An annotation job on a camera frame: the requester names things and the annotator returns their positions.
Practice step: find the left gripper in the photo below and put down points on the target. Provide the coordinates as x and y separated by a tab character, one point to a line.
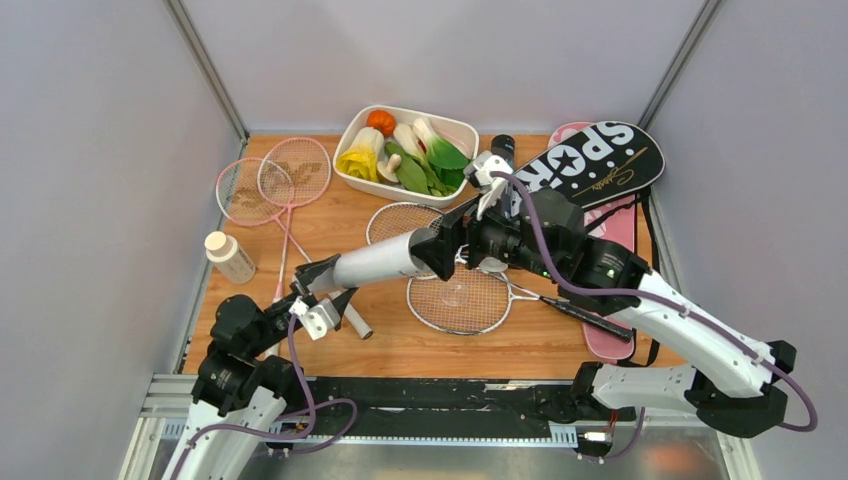
307	272

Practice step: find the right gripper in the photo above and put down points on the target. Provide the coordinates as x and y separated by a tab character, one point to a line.
460	226

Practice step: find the white shuttlecock tube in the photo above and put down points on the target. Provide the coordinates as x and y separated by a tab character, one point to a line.
385	260

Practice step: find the white racket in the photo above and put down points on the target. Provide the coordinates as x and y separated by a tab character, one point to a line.
401	217
472	302

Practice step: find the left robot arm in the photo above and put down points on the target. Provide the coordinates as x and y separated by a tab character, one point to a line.
239	400

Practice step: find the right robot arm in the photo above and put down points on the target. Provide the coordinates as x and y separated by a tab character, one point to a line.
731	383

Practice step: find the clear tube cap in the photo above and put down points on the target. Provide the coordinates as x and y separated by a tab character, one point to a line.
455	294

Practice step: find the toy green leaf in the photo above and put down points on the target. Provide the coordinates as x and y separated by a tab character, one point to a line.
410	173

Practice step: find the toy bok choy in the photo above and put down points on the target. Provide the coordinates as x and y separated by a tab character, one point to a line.
442	161

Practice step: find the toy mushroom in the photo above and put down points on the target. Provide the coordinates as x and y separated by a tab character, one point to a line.
387	169

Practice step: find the white vegetable tray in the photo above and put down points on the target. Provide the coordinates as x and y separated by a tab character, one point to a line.
459	133

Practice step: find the small white bottle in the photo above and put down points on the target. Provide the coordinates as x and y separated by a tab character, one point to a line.
225	253

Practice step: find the pink racket rear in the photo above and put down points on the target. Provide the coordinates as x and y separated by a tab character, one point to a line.
293	174

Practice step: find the pink racket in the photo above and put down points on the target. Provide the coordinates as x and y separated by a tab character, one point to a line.
238	198
293	174

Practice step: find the pink racket front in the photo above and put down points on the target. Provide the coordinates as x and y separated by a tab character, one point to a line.
238	198

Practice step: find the toy napa cabbage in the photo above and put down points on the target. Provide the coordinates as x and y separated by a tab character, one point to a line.
360	159

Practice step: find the toy pumpkin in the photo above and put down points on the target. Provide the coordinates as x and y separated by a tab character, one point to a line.
382	121

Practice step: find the black racket bag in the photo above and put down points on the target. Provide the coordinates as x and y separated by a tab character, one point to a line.
598	164

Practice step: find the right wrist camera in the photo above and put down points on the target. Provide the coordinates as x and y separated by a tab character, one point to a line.
485	174

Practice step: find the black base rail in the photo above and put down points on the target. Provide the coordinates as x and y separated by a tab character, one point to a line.
447	412

